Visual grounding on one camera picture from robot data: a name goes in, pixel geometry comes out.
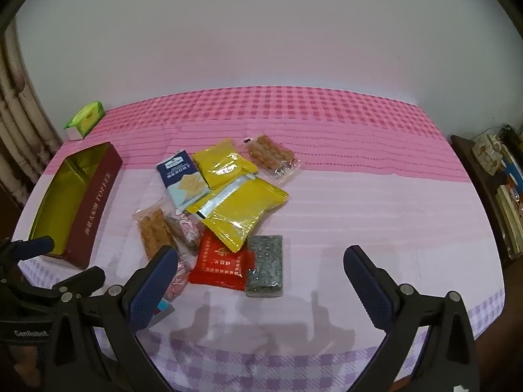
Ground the beige patterned curtain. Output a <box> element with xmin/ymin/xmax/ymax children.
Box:
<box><xmin>0</xmin><ymin>20</ymin><xmax>64</xmax><ymax>205</ymax></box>

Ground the blue cracker packet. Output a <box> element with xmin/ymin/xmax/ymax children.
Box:
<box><xmin>155</xmin><ymin>150</ymin><xmax>210</xmax><ymax>213</ymax></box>

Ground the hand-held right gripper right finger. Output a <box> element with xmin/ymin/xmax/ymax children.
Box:
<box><xmin>342</xmin><ymin>246</ymin><xmax>481</xmax><ymax>392</ymax></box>

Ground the gold tin box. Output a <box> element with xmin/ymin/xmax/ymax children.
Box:
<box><xmin>28</xmin><ymin>142</ymin><xmax>123</xmax><ymax>271</ymax></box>

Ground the pink patterned candy packet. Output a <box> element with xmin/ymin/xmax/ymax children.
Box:
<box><xmin>161</xmin><ymin>259</ymin><xmax>193</xmax><ymax>303</ymax></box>
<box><xmin>163</xmin><ymin>210</ymin><xmax>203</xmax><ymax>256</ymax></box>

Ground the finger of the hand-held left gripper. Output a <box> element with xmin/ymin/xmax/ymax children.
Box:
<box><xmin>0</xmin><ymin>236</ymin><xmax>56</xmax><ymax>271</ymax></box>
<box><xmin>53</xmin><ymin>266</ymin><xmax>106</xmax><ymax>295</ymax></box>

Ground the floral mug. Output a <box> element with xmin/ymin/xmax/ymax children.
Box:
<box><xmin>472</xmin><ymin>133</ymin><xmax>505</xmax><ymax>176</ymax></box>

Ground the clear packet of fried twists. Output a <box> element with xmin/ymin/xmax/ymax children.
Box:
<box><xmin>243</xmin><ymin>133</ymin><xmax>302</xmax><ymax>184</ymax></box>
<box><xmin>133</xmin><ymin>206</ymin><xmax>180</xmax><ymax>262</ymax></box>

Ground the red snack packet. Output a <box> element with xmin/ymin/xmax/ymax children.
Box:
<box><xmin>188</xmin><ymin>229</ymin><xmax>256</xmax><ymax>290</ymax></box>

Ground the green tissue box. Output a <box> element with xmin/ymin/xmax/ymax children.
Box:
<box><xmin>63</xmin><ymin>101</ymin><xmax>106</xmax><ymax>141</ymax></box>

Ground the dark green snack packet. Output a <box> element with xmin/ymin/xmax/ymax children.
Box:
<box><xmin>245</xmin><ymin>235</ymin><xmax>284</xmax><ymax>298</ymax></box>

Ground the plain yellow snack packet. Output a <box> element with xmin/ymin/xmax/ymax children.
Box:
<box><xmin>192</xmin><ymin>138</ymin><xmax>256</xmax><ymax>190</ymax></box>

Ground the dark wooden shelf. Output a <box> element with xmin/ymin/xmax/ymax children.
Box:
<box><xmin>449</xmin><ymin>124</ymin><xmax>523</xmax><ymax>270</ymax></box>

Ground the teal snack packet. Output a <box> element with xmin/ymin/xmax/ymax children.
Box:
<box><xmin>149</xmin><ymin>299</ymin><xmax>176</xmax><ymax>329</ymax></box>

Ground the yellow packet with silver strip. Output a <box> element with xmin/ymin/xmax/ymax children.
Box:
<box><xmin>186</xmin><ymin>172</ymin><xmax>290</xmax><ymax>254</ymax></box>

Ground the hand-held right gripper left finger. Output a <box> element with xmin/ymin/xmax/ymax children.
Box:
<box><xmin>51</xmin><ymin>246</ymin><xmax>180</xmax><ymax>392</ymax></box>

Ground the stack of books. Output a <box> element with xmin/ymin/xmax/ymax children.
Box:
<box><xmin>494</xmin><ymin>184</ymin><xmax>523</xmax><ymax>260</ymax></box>

